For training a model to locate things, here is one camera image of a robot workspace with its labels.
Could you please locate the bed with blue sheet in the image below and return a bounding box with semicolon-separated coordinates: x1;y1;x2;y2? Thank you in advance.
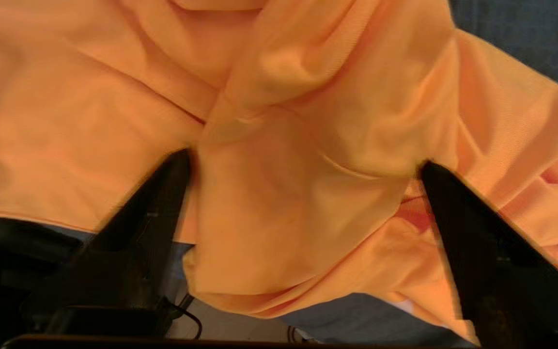
42;0;558;346

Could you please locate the yellow polo shirt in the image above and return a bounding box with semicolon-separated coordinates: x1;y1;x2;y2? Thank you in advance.
0;0;558;346

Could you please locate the black cable bundle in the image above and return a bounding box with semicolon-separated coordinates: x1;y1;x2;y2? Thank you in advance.
165;293;203;340

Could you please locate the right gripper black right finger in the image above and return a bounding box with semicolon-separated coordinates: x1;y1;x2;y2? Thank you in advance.
418;161;558;349

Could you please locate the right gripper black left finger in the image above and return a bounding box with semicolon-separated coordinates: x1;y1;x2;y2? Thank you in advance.
21;148;193;336

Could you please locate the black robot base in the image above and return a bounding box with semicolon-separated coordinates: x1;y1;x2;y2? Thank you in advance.
0;216;86;349

